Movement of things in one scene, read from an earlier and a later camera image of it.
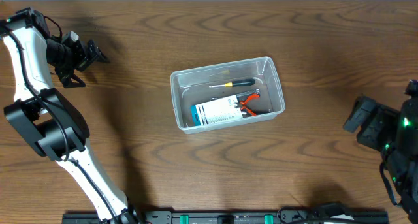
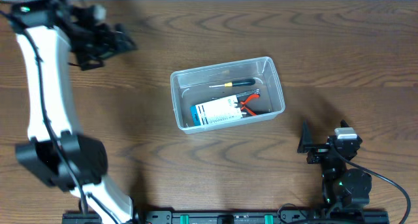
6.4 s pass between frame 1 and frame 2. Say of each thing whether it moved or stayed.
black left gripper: moved
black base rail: stayed
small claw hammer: stayed
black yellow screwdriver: stayed
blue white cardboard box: stayed
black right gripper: moved
